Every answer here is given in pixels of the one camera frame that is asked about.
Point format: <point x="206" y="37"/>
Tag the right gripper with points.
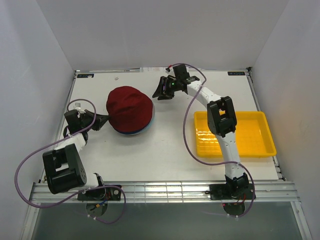
<point x="159" y="92"/>

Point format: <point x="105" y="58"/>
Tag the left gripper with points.
<point x="100" y="120"/>

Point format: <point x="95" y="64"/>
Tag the white bucket hat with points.
<point x="152" y="118"/>

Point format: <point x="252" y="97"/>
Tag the dark red hat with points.
<point x="128" y="109"/>

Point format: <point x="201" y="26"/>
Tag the blue hat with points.
<point x="135" y="131"/>

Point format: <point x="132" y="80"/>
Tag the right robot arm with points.
<point x="221" y="120"/>

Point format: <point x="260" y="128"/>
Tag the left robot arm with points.
<point x="64" y="169"/>

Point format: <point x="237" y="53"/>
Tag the paper label strip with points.
<point x="153" y="69"/>

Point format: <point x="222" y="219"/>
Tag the yellow plastic tray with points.
<point x="253" y="136"/>

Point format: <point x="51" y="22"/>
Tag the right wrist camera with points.
<point x="169" y="70"/>

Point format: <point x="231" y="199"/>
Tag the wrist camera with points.
<point x="77" y="106"/>
<point x="169" y="70"/>

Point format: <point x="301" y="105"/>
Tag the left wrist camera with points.
<point x="77" y="106"/>

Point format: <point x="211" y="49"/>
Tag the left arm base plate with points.
<point x="102" y="193"/>

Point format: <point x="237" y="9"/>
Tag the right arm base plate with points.
<point x="220" y="193"/>

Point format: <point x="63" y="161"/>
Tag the aluminium front rail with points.
<point x="176" y="192"/>

